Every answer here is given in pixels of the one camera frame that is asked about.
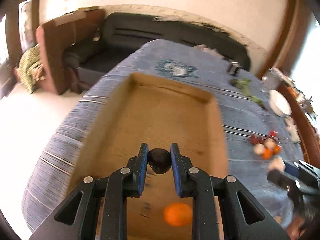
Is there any wooden sideboard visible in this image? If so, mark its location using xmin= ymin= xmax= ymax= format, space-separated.
xmin=276 ymin=82 xmax=320 ymax=168

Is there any black device on table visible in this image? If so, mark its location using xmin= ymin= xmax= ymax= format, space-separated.
xmin=227 ymin=62 xmax=241 ymax=76

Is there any dark plum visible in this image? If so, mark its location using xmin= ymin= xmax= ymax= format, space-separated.
xmin=148 ymin=148 xmax=172 ymax=174

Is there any brown armchair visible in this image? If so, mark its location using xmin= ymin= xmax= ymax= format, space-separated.
xmin=35 ymin=9 xmax=105 ymax=95

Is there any white bowl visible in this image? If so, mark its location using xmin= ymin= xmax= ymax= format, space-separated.
xmin=268 ymin=90 xmax=292 ymax=117

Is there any white square cake piece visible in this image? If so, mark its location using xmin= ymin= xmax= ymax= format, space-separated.
xmin=264 ymin=137 xmax=277 ymax=151

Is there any large orange mandarin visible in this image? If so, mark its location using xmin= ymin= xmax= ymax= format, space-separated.
xmin=163 ymin=203 xmax=193 ymax=227

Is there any small beige cake piece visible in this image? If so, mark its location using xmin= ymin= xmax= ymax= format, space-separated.
xmin=268 ymin=157 xmax=285 ymax=172

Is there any small orange mandarin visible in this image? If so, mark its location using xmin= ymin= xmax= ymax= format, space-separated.
xmin=261 ymin=148 xmax=273 ymax=160

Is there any green leafy vegetable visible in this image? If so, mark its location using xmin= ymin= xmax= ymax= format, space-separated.
xmin=229 ymin=77 xmax=266 ymax=110

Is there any cardboard box tray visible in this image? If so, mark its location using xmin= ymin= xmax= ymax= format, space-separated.
xmin=68 ymin=73 xmax=228 ymax=239

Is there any clear glass cup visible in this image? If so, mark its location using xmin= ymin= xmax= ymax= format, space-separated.
xmin=261 ymin=68 xmax=279 ymax=90

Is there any green patterned cloth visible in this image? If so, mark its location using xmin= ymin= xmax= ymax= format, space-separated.
xmin=17 ymin=44 xmax=46 ymax=94

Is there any red cherry tomato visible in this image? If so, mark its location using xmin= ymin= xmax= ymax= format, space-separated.
xmin=268 ymin=131 xmax=278 ymax=138

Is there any round red jujube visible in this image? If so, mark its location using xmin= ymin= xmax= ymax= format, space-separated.
xmin=249 ymin=134 xmax=264 ymax=145

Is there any white work glove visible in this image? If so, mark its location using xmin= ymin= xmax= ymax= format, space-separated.
xmin=285 ymin=117 xmax=300 ymax=143

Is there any round beige cake piece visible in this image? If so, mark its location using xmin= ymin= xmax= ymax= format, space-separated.
xmin=253 ymin=143 xmax=266 ymax=155

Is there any black sofa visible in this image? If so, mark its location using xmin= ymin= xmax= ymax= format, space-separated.
xmin=62 ymin=12 xmax=251 ymax=88

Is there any blue plaid tablecloth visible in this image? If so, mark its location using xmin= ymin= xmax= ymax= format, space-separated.
xmin=22 ymin=40 xmax=303 ymax=230

